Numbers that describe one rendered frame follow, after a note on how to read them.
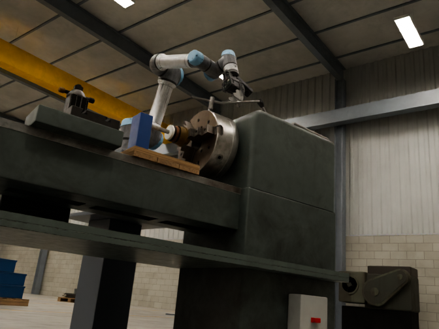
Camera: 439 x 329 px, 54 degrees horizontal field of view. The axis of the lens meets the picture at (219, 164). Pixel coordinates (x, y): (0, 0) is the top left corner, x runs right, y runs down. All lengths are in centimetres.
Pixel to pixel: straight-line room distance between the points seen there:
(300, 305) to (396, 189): 1050
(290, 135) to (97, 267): 115
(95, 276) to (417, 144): 1101
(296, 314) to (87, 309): 99
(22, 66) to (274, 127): 1171
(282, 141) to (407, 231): 1008
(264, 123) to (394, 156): 1069
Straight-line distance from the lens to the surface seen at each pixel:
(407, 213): 1213
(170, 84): 264
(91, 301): 227
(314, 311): 203
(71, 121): 152
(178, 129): 195
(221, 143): 193
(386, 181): 1247
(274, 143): 206
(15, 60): 1337
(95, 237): 141
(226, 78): 223
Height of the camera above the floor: 37
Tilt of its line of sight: 18 degrees up
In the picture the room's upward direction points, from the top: 5 degrees clockwise
